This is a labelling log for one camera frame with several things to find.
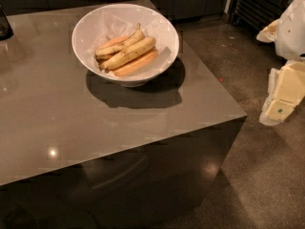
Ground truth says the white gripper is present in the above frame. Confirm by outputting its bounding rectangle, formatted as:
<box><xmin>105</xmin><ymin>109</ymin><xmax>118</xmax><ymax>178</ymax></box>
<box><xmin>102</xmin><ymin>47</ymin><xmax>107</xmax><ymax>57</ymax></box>
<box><xmin>256</xmin><ymin>0</ymin><xmax>305</xmax><ymax>126</ymax></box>

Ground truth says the yellow banana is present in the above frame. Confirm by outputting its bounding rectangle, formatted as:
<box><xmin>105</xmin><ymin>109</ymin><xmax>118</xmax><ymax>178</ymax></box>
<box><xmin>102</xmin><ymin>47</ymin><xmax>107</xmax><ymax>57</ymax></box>
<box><xmin>100</xmin><ymin>37</ymin><xmax>156</xmax><ymax>71</ymax></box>
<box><xmin>94</xmin><ymin>24</ymin><xmax>144</xmax><ymax>60</ymax></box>

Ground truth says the white ceramic bowl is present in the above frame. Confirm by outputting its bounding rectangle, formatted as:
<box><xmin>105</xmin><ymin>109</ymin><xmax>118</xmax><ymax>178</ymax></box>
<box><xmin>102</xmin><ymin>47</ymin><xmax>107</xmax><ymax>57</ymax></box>
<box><xmin>71</xmin><ymin>3</ymin><xmax>180</xmax><ymax>88</ymax></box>

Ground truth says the white paper bowl liner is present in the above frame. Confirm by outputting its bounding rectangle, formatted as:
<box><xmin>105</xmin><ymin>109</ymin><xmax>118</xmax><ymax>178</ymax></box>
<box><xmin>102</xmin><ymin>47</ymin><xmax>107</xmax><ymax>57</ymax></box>
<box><xmin>87</xmin><ymin>6</ymin><xmax>179</xmax><ymax>86</ymax></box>

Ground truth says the black slatted radiator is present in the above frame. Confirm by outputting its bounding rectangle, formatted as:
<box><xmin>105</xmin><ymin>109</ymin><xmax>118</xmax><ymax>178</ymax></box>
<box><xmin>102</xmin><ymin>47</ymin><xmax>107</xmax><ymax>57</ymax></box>
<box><xmin>229</xmin><ymin>0</ymin><xmax>290</xmax><ymax>31</ymax></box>

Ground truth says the orange bread roll front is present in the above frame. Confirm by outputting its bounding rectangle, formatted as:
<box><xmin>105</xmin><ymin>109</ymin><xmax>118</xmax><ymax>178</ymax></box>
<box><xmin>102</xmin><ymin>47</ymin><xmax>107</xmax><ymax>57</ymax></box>
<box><xmin>112</xmin><ymin>49</ymin><xmax>158</xmax><ymax>77</ymax></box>

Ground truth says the orange bread roll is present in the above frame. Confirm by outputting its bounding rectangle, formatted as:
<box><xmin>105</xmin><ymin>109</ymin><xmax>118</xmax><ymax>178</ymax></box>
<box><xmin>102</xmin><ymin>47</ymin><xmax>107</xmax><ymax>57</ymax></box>
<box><xmin>112</xmin><ymin>49</ymin><xmax>158</xmax><ymax>77</ymax></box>
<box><xmin>98</xmin><ymin>36</ymin><xmax>128</xmax><ymax>50</ymax></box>

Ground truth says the orange bread roll rear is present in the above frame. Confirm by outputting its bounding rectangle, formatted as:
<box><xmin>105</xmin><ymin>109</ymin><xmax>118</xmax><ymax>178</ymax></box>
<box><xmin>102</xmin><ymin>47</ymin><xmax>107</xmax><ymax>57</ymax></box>
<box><xmin>98</xmin><ymin>36</ymin><xmax>128</xmax><ymax>50</ymax></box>

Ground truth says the dark object table corner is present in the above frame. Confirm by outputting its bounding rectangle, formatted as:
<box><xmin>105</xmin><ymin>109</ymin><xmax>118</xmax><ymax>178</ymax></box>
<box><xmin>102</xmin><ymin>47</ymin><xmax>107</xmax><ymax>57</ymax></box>
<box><xmin>0</xmin><ymin>4</ymin><xmax>13</xmax><ymax>41</ymax></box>

